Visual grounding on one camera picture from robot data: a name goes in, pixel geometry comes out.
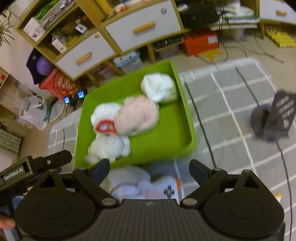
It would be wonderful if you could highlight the white bunny plush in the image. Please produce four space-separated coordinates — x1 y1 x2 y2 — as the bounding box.
85 135 132 164

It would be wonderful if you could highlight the white duck plush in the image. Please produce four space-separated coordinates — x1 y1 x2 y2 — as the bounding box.
107 166 180 203

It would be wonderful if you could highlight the red trimmed white glove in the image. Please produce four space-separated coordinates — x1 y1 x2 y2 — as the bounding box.
91 102 122 135

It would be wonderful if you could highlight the pink fuzzy sock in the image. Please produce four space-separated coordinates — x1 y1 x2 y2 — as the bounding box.
113 95 159 136

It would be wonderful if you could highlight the person left hand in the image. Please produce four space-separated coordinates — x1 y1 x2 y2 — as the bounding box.
0 214 16 230

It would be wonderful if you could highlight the green plastic bin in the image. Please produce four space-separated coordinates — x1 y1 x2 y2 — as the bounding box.
74 60 197 169

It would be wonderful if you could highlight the white plastic bag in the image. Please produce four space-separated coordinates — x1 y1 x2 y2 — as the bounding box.
18 94 50 131

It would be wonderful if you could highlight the grey checked tablecloth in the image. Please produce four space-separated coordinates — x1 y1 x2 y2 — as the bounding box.
47 58 296 241

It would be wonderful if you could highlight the black phone stand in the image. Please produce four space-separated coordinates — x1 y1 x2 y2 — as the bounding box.
250 90 295 142

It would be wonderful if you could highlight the red snack bucket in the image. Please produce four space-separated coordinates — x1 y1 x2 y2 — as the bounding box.
38 68 83 100

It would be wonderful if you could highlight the purple ball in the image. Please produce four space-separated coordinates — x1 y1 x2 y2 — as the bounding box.
36 56 55 76

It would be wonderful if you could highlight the clear storage box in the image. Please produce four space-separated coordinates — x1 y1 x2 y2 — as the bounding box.
113 50 142 74

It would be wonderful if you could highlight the orange shoe box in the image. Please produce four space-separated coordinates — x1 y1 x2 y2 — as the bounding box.
183 29 219 56

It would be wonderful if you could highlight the wooden drawer cabinet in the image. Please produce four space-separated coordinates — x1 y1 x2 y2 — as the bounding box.
9 1 295 80

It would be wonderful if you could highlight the potted green plant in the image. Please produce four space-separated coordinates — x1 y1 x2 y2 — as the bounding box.
0 8 15 46

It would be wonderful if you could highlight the yellow egg tray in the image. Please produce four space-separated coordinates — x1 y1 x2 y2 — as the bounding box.
265 26 296 48

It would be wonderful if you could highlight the black printer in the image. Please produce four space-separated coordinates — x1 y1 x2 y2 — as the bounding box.
179 1 219 30

